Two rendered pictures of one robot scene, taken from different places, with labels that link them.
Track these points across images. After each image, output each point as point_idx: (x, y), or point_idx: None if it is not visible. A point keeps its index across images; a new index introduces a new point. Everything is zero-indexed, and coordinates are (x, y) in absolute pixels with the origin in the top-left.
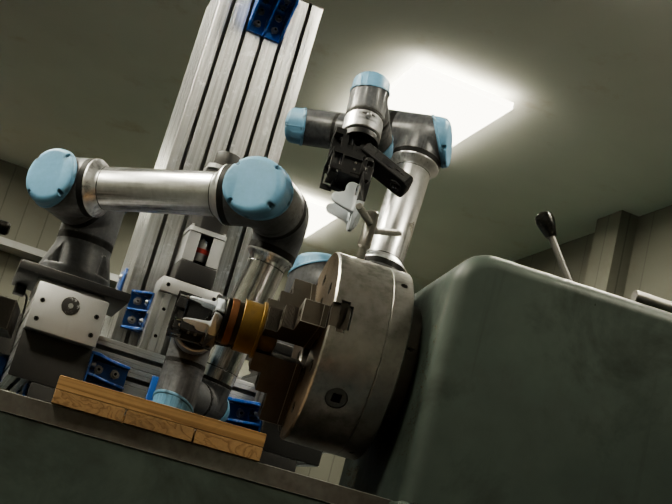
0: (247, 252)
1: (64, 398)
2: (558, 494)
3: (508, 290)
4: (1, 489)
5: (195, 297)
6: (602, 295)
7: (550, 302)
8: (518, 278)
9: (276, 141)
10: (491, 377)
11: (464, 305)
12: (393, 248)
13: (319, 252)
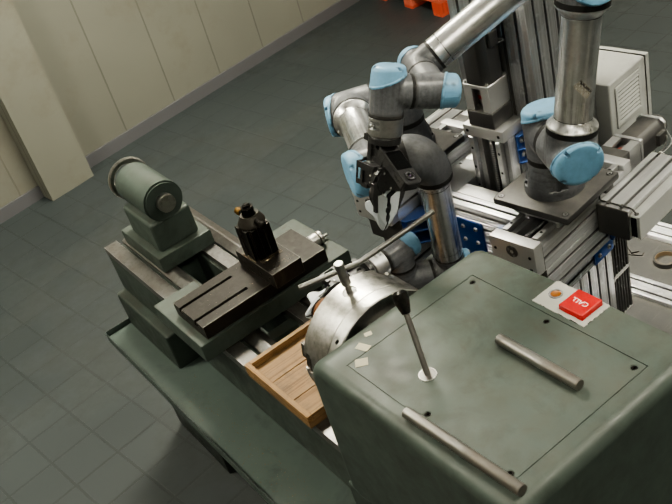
0: (530, 74)
1: (250, 375)
2: None
3: (332, 394)
4: (261, 401)
5: (307, 297)
6: (374, 414)
7: (352, 409)
8: (332, 388)
9: None
10: (349, 440)
11: (320, 395)
12: (562, 116)
13: (525, 113)
